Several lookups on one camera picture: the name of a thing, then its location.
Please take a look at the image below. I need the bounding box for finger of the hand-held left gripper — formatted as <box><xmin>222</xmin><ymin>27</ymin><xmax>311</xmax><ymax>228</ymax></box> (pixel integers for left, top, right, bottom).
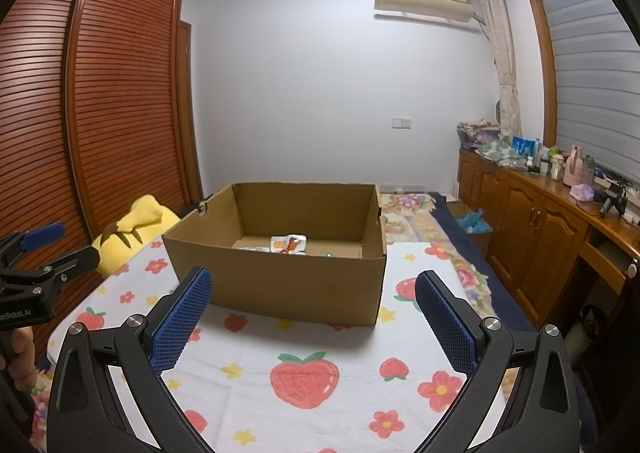
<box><xmin>0</xmin><ymin>222</ymin><xmax>67</xmax><ymax>264</ymax></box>
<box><xmin>30</xmin><ymin>245</ymin><xmax>102</xmax><ymax>284</ymax></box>

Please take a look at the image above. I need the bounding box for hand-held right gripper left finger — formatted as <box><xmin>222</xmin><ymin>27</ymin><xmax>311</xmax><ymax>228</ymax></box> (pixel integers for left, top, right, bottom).
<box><xmin>47</xmin><ymin>267</ymin><xmax>213</xmax><ymax>453</ymax></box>

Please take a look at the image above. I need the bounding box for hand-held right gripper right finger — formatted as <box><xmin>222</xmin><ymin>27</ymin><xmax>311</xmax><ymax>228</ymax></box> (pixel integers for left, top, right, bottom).
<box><xmin>416</xmin><ymin>270</ymin><xmax>581</xmax><ymax>453</ymax></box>

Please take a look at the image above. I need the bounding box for large cardboard box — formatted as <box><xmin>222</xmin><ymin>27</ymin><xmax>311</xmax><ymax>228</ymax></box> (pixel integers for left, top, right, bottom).
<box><xmin>161</xmin><ymin>182</ymin><xmax>388</xmax><ymax>329</ymax></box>

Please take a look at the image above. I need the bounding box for white sausage-print snack packet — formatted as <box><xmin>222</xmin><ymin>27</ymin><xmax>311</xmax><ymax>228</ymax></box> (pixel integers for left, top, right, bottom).
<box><xmin>270</xmin><ymin>233</ymin><xmax>307</xmax><ymax>255</ymax></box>

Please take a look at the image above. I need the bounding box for person's left hand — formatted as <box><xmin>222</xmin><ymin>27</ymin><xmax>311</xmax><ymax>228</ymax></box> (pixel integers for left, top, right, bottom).
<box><xmin>0</xmin><ymin>325</ymin><xmax>38</xmax><ymax>391</ymax></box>

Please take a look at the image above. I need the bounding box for yellow plush toy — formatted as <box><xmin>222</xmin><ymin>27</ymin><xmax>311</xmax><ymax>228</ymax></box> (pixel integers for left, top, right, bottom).
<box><xmin>90</xmin><ymin>193</ymin><xmax>182</xmax><ymax>279</ymax></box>

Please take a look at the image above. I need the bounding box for white flower strawberry blanket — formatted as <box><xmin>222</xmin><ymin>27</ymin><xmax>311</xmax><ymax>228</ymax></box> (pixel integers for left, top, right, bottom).
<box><xmin>30</xmin><ymin>240</ymin><xmax>506</xmax><ymax>453</ymax></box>

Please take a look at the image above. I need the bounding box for small cardboard box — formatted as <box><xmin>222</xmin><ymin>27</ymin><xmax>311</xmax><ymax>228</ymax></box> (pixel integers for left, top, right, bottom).
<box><xmin>445</xmin><ymin>202</ymin><xmax>493</xmax><ymax>254</ymax></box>

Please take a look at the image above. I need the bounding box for blue cloth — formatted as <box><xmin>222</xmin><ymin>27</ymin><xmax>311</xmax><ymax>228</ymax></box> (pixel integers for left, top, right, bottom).
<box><xmin>457</xmin><ymin>208</ymin><xmax>493</xmax><ymax>234</ymax></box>

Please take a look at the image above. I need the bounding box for floral bed quilt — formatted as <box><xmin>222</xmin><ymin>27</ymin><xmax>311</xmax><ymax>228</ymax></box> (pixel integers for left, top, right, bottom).
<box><xmin>377</xmin><ymin>190</ymin><xmax>536</xmax><ymax>334</ymax></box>

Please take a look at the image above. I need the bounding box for wooden sideboard cabinet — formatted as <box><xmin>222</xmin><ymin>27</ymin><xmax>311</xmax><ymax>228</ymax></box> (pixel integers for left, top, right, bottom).
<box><xmin>457</xmin><ymin>146</ymin><xmax>640</xmax><ymax>329</ymax></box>

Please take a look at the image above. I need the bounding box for brown louvered wardrobe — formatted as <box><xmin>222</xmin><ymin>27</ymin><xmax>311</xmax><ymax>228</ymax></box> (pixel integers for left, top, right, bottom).
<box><xmin>0</xmin><ymin>0</ymin><xmax>206</xmax><ymax>349</ymax></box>

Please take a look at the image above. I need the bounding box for green floral cloth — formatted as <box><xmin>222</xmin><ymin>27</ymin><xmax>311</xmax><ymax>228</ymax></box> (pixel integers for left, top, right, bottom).
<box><xmin>475</xmin><ymin>139</ymin><xmax>518</xmax><ymax>161</ymax></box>

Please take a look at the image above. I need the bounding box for cluster of small bottles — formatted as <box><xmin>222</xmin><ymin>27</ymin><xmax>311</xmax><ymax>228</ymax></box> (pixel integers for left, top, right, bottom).
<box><xmin>525</xmin><ymin>138</ymin><xmax>566</xmax><ymax>179</ymax></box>

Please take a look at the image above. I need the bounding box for pile of folded clothes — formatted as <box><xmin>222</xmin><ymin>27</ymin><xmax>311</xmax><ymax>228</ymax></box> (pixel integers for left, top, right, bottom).
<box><xmin>456</xmin><ymin>119</ymin><xmax>501</xmax><ymax>149</ymax></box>

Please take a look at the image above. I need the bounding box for blue box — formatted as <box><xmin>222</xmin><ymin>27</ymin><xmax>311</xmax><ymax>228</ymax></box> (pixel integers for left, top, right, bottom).
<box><xmin>511</xmin><ymin>136</ymin><xmax>538</xmax><ymax>159</ymax></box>

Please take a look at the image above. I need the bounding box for pink bottle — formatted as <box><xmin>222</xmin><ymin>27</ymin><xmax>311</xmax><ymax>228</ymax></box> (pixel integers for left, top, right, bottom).
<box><xmin>562</xmin><ymin>144</ymin><xmax>585</xmax><ymax>186</ymax></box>

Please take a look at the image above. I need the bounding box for beige patterned curtain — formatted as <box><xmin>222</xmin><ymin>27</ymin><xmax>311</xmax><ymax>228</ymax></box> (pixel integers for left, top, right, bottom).
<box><xmin>472</xmin><ymin>0</ymin><xmax>523</xmax><ymax>146</ymax></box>

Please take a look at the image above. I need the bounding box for grey window blind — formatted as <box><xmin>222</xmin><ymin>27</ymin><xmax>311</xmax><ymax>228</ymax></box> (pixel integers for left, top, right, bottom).
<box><xmin>530</xmin><ymin>0</ymin><xmax>640</xmax><ymax>184</ymax></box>

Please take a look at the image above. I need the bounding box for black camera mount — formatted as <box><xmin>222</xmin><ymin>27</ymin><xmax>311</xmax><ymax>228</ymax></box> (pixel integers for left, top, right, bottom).
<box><xmin>599</xmin><ymin>182</ymin><xmax>630</xmax><ymax>220</ymax></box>

